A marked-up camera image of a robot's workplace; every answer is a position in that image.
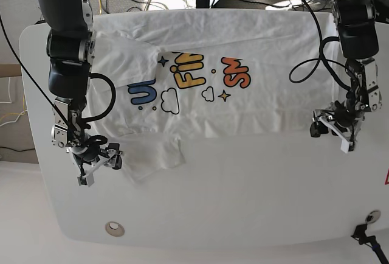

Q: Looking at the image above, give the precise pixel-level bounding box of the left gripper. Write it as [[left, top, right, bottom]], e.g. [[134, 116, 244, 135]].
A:
[[309, 101, 365, 142]]

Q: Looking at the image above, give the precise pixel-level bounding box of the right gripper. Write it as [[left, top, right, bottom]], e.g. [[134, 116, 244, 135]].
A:
[[68, 143, 122, 170]]

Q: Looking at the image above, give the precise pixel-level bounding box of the white printed T-shirt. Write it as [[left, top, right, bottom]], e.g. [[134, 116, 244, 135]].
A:
[[92, 9, 340, 180]]

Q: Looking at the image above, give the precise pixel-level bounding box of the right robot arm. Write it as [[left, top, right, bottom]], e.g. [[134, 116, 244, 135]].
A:
[[38, 0, 122, 179]]

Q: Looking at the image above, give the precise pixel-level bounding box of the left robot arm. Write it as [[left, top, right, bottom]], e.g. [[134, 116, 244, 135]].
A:
[[310, 0, 382, 153]]

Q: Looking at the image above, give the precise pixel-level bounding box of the round metal table grommet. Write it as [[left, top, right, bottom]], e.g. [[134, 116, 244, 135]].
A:
[[105, 221, 125, 237]]

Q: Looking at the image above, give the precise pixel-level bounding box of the red white warning sticker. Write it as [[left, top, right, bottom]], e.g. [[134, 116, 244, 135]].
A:
[[384, 169, 389, 185]]

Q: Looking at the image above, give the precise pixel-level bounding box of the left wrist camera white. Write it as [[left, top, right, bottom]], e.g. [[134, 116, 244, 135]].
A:
[[319, 116, 355, 153]]

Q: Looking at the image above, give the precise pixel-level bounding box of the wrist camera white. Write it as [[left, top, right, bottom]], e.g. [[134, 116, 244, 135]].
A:
[[319, 116, 355, 153], [77, 157, 112, 187]]

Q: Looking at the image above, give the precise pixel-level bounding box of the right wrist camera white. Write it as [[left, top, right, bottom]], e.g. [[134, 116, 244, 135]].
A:
[[77, 157, 112, 187]]

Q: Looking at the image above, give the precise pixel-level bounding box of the round grommet with cable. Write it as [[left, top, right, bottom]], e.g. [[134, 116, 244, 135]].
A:
[[365, 209, 381, 224]]

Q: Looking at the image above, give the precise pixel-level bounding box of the black clamp with cable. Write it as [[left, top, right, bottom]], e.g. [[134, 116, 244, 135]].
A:
[[351, 223, 388, 264]]

